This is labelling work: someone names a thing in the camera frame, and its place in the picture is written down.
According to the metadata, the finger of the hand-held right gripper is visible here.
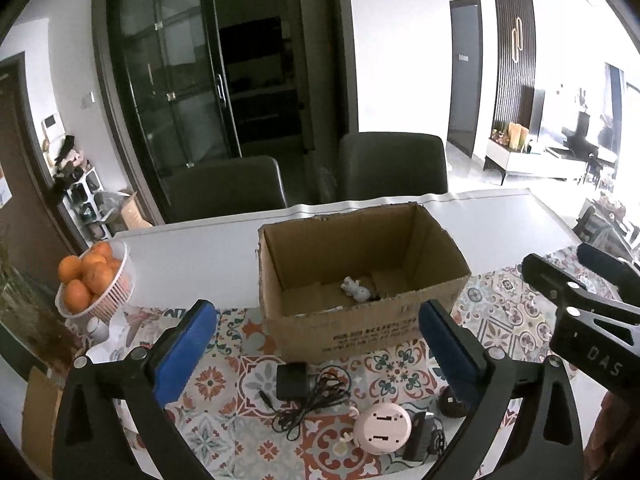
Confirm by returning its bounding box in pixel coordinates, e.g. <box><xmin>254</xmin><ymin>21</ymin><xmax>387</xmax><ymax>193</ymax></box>
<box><xmin>577</xmin><ymin>242</ymin><xmax>640</xmax><ymax>294</ymax></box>
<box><xmin>522</xmin><ymin>253</ymin><xmax>594</xmax><ymax>313</ymax></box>

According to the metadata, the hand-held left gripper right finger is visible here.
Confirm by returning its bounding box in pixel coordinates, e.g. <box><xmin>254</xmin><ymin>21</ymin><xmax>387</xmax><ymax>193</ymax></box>
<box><xmin>419</xmin><ymin>300</ymin><xmax>585</xmax><ymax>480</ymax></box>

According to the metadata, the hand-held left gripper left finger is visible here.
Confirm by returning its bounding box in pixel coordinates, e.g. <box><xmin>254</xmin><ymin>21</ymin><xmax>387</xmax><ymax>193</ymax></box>
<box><xmin>51</xmin><ymin>300</ymin><xmax>218</xmax><ymax>480</ymax></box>

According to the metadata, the round white plug socket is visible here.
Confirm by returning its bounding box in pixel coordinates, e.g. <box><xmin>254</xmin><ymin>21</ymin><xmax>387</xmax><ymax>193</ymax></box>
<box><xmin>349</xmin><ymin>402</ymin><xmax>414</xmax><ymax>457</ymax></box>

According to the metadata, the brown cardboard box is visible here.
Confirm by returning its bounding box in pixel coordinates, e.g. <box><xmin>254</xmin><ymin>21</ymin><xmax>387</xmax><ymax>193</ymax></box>
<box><xmin>257</xmin><ymin>203</ymin><xmax>472</xmax><ymax>364</ymax></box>

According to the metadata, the black power adapter with cable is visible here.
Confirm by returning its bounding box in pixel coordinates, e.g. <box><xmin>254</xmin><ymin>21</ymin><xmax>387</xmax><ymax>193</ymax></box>
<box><xmin>257</xmin><ymin>361</ymin><xmax>354</xmax><ymax>444</ymax></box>

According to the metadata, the small white gadget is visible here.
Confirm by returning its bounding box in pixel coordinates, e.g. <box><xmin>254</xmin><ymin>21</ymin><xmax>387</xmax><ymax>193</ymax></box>
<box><xmin>341</xmin><ymin>277</ymin><xmax>374</xmax><ymax>304</ymax></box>

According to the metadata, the person's right forearm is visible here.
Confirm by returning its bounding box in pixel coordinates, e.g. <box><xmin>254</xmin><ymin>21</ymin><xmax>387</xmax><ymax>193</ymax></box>
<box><xmin>584</xmin><ymin>389</ymin><xmax>640</xmax><ymax>480</ymax></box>

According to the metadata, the chair with patterned cushion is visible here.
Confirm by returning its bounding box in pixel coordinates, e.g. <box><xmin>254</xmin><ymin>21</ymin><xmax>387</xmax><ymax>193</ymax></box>
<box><xmin>574</xmin><ymin>199</ymin><xmax>640</xmax><ymax>252</ymax></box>

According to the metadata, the dark round object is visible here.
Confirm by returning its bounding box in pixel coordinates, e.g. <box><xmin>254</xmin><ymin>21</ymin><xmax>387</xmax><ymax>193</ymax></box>
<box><xmin>439</xmin><ymin>388</ymin><xmax>469</xmax><ymax>419</ymax></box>

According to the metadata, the patterned tissue packet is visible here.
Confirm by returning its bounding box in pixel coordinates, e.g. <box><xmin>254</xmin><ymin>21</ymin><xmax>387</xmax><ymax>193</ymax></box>
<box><xmin>117</xmin><ymin>306</ymin><xmax>193</xmax><ymax>349</ymax></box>

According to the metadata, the patterned table runner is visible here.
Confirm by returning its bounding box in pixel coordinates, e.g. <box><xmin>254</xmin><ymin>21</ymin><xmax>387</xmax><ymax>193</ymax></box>
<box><xmin>85</xmin><ymin>245</ymin><xmax>640</xmax><ymax>480</ymax></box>

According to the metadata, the small black charger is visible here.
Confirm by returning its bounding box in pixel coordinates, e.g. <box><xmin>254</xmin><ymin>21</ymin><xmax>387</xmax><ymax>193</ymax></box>
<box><xmin>402</xmin><ymin>412</ymin><xmax>447</xmax><ymax>463</ymax></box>

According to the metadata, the white fruit basket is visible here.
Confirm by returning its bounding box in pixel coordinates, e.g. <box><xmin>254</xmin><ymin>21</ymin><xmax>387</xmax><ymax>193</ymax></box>
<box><xmin>55</xmin><ymin>240</ymin><xmax>137</xmax><ymax>322</ymax></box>

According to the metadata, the pile of oranges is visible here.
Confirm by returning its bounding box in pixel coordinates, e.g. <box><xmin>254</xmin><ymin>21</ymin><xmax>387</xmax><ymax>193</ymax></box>
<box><xmin>58</xmin><ymin>241</ymin><xmax>124</xmax><ymax>315</ymax></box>

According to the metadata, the white television cabinet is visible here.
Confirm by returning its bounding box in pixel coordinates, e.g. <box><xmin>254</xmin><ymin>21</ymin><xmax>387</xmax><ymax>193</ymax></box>
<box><xmin>484</xmin><ymin>137</ymin><xmax>594</xmax><ymax>187</ymax></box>

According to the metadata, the cardboard box on floor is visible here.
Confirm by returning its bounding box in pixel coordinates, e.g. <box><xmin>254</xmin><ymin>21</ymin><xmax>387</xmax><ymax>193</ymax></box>
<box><xmin>119</xmin><ymin>189</ymin><xmax>154</xmax><ymax>229</ymax></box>

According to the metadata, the woven straw tissue box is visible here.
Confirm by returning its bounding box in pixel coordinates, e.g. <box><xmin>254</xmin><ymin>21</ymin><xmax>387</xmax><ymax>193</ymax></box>
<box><xmin>22</xmin><ymin>366</ymin><xmax>64</xmax><ymax>477</ymax></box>

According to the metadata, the clear glass vase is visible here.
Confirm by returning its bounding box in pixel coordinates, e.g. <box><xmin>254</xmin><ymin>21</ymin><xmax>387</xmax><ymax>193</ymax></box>
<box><xmin>0</xmin><ymin>255</ymin><xmax>77</xmax><ymax>362</ymax></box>

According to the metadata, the dark dining chair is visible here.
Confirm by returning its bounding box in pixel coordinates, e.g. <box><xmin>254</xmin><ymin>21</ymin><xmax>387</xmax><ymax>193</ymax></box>
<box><xmin>162</xmin><ymin>155</ymin><xmax>289</xmax><ymax>224</ymax></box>
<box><xmin>337</xmin><ymin>132</ymin><xmax>449</xmax><ymax>202</ymax></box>

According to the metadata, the white cluttered shelf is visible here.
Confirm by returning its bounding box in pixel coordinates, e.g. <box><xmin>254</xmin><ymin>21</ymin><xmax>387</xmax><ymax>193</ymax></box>
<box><xmin>52</xmin><ymin>135</ymin><xmax>112</xmax><ymax>242</ymax></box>

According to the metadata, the dark hallway door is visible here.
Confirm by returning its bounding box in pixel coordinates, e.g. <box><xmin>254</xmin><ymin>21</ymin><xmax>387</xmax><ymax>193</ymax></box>
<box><xmin>447</xmin><ymin>0</ymin><xmax>489</xmax><ymax>159</ymax></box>

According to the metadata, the brown wooden door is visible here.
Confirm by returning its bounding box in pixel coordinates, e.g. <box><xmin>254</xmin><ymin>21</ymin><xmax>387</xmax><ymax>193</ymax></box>
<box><xmin>0</xmin><ymin>52</ymin><xmax>87</xmax><ymax>281</ymax></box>

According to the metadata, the white intercom panel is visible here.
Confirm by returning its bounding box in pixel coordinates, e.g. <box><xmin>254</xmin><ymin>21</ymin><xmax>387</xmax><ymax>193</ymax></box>
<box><xmin>42</xmin><ymin>114</ymin><xmax>64</xmax><ymax>144</ymax></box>

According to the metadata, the black framed glass sliding door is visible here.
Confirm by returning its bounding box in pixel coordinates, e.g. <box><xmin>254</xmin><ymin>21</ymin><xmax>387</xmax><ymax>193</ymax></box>
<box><xmin>92</xmin><ymin>0</ymin><xmax>362</xmax><ymax>227</ymax></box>

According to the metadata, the dark slatted wall panel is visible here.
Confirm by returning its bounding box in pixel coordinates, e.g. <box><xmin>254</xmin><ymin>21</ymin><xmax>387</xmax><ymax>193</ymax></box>
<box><xmin>492</xmin><ymin>0</ymin><xmax>539</xmax><ymax>132</ymax></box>

